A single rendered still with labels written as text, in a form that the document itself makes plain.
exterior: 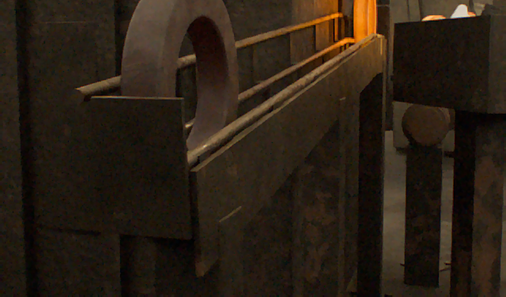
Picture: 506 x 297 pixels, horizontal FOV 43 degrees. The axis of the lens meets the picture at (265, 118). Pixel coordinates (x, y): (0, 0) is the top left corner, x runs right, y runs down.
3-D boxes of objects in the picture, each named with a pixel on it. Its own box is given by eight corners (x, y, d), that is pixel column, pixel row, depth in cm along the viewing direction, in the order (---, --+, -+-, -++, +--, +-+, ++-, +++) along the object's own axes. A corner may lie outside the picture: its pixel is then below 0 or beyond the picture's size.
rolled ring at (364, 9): (376, -16, 167) (364, -15, 168) (368, -24, 149) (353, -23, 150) (375, 57, 169) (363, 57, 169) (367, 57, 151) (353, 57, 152)
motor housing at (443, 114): (397, 287, 186) (401, 101, 180) (403, 264, 207) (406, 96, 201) (443, 291, 182) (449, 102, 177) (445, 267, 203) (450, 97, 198)
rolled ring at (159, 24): (236, -22, 63) (204, -21, 64) (150, -21, 46) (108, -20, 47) (243, 161, 67) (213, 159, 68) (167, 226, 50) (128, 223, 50)
